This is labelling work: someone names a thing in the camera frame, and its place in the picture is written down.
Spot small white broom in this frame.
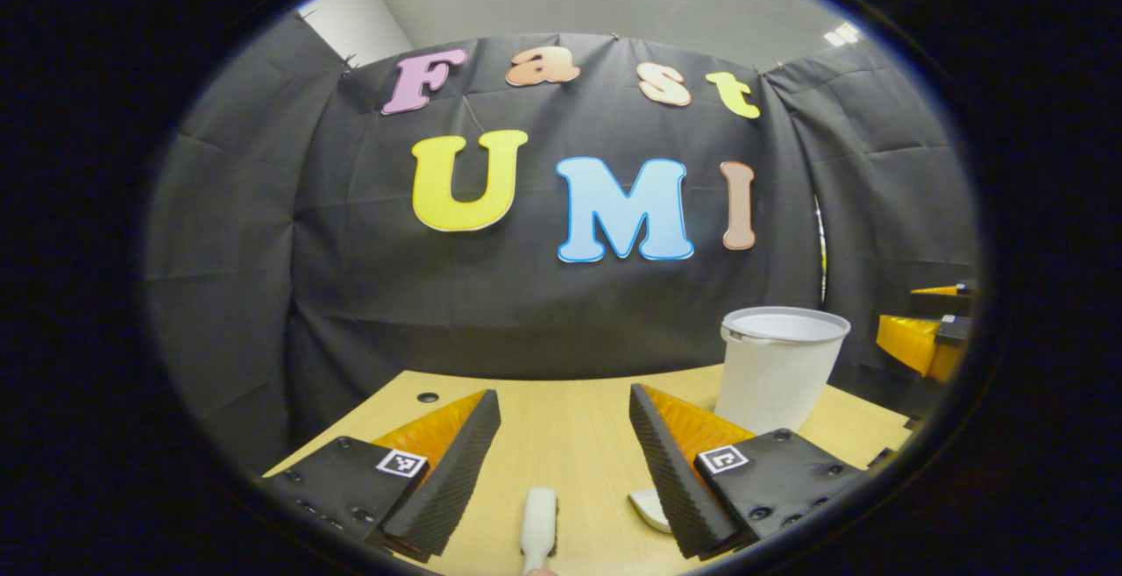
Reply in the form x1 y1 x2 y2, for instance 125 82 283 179
521 487 559 576

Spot grey plastic dustpan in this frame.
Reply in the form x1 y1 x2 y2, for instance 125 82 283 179
628 488 671 534

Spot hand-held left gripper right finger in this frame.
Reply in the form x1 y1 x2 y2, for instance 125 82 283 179
628 383 864 559

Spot white ribbed garbage bin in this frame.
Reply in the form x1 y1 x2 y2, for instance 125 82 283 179
714 307 852 437

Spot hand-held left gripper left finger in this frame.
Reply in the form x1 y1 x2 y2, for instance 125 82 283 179
263 388 502 564

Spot wooden desktop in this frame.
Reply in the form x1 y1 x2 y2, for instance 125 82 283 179
263 364 917 576

